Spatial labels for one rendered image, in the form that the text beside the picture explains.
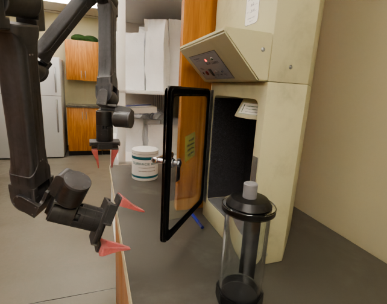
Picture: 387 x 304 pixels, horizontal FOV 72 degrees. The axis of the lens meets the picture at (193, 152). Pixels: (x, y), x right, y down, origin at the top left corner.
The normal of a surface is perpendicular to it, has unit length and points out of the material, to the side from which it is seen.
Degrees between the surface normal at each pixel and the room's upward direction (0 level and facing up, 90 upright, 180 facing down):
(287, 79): 90
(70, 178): 32
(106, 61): 70
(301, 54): 90
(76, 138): 90
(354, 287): 0
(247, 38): 90
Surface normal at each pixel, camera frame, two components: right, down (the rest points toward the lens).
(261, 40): 0.33, 0.23
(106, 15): -0.07, -0.07
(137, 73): -0.15, 0.29
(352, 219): -0.94, 0.02
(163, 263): 0.06, -0.97
